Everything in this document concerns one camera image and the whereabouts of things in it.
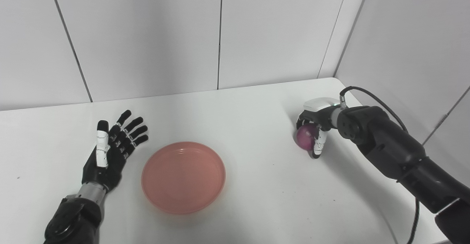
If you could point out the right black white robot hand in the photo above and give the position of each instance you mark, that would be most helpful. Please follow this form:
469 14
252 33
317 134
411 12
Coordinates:
318 126

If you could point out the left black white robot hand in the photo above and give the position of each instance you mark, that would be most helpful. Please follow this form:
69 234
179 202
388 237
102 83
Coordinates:
110 152

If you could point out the purple red onion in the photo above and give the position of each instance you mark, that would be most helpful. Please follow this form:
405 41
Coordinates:
307 137

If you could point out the pink round plate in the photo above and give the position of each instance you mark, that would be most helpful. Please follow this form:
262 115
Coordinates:
183 177

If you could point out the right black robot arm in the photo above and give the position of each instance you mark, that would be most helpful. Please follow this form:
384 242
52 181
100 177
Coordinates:
400 152

